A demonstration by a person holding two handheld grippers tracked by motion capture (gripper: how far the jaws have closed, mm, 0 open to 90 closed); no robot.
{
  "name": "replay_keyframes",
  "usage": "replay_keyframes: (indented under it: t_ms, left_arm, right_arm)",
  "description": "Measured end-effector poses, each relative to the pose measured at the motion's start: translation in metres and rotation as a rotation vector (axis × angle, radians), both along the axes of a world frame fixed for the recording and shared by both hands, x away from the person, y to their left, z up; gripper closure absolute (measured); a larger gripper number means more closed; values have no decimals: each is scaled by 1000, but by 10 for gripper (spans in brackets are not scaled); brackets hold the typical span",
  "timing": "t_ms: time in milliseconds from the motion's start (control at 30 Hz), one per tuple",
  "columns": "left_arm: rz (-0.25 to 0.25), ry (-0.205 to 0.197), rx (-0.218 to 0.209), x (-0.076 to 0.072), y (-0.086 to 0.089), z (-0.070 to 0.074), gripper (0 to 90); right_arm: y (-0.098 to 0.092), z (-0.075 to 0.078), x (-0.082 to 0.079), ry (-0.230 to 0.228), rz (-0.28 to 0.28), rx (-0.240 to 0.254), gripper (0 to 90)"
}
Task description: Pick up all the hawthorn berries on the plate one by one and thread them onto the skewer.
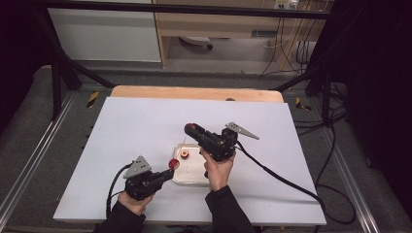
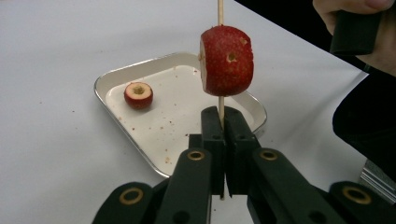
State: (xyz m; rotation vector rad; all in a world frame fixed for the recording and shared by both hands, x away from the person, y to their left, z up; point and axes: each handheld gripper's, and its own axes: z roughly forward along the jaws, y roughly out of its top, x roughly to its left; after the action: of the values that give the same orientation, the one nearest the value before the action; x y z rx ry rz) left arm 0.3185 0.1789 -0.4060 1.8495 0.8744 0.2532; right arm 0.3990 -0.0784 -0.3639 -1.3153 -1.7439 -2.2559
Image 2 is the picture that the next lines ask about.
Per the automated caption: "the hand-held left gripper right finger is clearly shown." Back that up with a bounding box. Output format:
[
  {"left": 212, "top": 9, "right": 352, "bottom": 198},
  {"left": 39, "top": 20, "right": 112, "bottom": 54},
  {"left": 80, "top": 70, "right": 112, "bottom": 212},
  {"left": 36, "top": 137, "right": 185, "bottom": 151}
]
[{"left": 223, "top": 105, "right": 262, "bottom": 198}]

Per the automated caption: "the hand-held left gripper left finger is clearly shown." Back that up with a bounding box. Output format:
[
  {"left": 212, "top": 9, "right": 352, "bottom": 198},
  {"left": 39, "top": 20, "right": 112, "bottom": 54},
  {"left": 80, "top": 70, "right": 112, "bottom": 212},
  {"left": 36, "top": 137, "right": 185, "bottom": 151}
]
[{"left": 188, "top": 105, "right": 227, "bottom": 197}]

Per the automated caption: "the square metal tray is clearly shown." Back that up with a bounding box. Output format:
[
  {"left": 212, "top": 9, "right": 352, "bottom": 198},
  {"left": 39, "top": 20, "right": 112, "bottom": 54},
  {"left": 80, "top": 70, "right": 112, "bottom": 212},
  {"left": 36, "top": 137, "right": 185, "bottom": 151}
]
[{"left": 92, "top": 50, "right": 268, "bottom": 179}]

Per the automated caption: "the silver metal rail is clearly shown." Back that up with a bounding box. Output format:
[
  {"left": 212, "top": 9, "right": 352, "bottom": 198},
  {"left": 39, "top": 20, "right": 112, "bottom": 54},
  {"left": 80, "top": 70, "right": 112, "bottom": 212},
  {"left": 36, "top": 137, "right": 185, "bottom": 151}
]
[{"left": 359, "top": 159, "right": 396, "bottom": 204}]

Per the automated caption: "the wooden skewer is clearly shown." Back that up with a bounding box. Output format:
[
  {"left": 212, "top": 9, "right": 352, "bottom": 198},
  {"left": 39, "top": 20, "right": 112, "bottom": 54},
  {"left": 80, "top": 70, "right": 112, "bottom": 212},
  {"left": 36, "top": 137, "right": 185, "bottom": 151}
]
[{"left": 217, "top": 0, "right": 226, "bottom": 201}]

